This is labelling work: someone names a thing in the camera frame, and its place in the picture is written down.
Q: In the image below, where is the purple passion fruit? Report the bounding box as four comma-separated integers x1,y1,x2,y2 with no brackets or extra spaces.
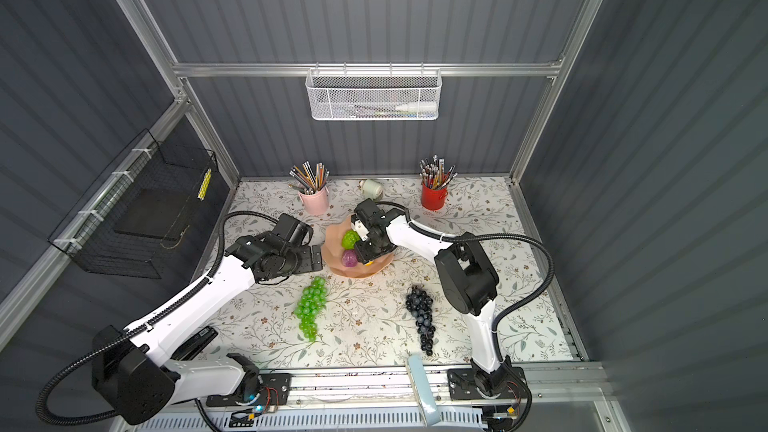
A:
341,249,359,268

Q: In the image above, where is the pink pencil cup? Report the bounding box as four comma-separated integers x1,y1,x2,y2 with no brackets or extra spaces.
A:
299,186,330,216

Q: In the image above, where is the white wire mesh basket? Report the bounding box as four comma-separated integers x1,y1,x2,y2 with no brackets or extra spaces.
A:
305,70,443,121

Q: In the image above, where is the light blue bracket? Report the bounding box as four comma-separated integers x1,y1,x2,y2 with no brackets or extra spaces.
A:
407,354,441,427

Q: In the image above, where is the green grape bunch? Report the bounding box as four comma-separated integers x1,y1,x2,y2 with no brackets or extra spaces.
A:
294,277,328,342

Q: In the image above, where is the dark purple grape bunch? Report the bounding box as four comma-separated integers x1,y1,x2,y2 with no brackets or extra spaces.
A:
405,284,436,356

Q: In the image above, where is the pink scalloped fruit bowl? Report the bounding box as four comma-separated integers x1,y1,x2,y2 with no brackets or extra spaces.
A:
321,216,394,278

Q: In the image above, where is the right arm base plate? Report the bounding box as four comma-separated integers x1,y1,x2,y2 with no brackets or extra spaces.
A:
447,366,529,402

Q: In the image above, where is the black corrugated cable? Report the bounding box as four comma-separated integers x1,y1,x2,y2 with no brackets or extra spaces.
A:
374,199,556,367
34,209,283,427

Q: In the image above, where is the coloured pencils bundle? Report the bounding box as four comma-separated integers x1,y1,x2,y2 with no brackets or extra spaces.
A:
289,161,329,195

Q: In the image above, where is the pens bundle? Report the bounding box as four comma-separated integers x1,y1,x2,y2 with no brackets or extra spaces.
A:
419,155,457,190

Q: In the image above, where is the right black corrugated cable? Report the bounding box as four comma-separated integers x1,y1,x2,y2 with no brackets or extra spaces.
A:
374,199,556,367

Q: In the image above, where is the green custard apple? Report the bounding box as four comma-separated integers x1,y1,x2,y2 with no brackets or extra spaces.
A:
341,229,361,250

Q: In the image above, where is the left black corrugated cable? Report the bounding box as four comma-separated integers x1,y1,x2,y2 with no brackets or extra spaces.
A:
34,209,283,427

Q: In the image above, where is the red pen cup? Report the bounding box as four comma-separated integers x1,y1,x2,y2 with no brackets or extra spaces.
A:
420,185,448,211

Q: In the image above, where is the black wire basket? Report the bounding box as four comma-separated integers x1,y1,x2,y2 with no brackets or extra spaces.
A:
48,133,218,279

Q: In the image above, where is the white marker in basket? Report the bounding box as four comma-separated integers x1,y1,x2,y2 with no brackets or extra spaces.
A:
352,102,439,117

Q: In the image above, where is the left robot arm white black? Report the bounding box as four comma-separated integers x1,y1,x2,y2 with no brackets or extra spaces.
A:
92,214,323,425

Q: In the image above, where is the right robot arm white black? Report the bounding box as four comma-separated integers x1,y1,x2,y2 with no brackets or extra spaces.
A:
351,199,505,397

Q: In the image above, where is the aluminium front rail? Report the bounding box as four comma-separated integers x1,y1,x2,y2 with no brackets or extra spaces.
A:
278,361,616,411

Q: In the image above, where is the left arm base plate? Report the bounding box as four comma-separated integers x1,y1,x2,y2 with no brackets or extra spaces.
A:
205,373,293,408

